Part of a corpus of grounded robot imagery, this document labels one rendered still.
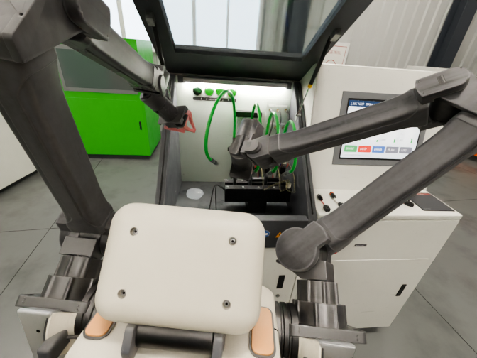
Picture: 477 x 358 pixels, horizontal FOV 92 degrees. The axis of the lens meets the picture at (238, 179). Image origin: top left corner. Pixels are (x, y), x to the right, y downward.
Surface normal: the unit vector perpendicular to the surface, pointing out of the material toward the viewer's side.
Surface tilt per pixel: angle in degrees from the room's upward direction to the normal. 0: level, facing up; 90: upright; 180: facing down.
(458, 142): 56
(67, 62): 90
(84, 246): 38
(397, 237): 90
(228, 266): 47
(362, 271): 90
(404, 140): 76
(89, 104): 90
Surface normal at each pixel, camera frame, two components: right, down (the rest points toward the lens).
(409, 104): -0.72, -0.29
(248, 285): 0.38, -0.18
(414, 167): -0.53, -0.36
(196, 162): 0.08, 0.48
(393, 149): 0.10, 0.26
